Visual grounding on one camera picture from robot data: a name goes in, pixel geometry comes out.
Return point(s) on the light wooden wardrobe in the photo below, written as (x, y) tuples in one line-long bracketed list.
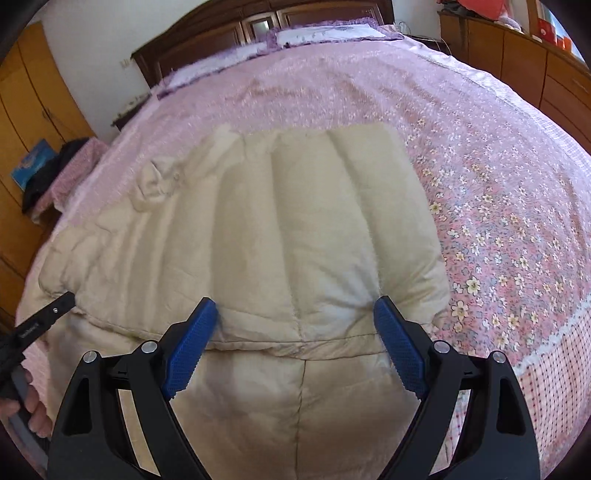
[(32, 92)]

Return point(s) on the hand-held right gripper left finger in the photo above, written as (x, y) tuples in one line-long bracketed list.
[(189, 350)]

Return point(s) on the pink floral bedspread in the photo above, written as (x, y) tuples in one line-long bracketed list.
[(369, 92)]

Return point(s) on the pink patterned cloth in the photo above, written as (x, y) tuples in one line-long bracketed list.
[(74, 177)]

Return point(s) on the red cloth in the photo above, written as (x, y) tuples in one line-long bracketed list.
[(480, 7)]

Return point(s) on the blue box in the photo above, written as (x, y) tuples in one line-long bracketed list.
[(34, 161)]

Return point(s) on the white pillow with purple frill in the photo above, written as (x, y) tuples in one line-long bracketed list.
[(207, 69), (323, 33)]

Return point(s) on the wooden sideboard cabinet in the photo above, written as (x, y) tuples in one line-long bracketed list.
[(508, 55)]

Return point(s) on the person's left hand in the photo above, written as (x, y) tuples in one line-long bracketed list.
[(38, 413)]

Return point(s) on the beige down jacket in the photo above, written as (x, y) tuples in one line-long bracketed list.
[(277, 240)]

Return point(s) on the dark wooden headboard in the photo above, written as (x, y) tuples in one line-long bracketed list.
[(194, 44)]

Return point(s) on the dark wooden nightstand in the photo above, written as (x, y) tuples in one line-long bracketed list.
[(129, 110)]

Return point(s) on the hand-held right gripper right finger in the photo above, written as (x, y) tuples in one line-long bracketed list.
[(399, 346)]

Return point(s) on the dark cloth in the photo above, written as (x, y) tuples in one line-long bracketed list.
[(69, 150)]

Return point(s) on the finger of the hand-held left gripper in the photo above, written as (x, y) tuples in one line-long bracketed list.
[(46, 318)]

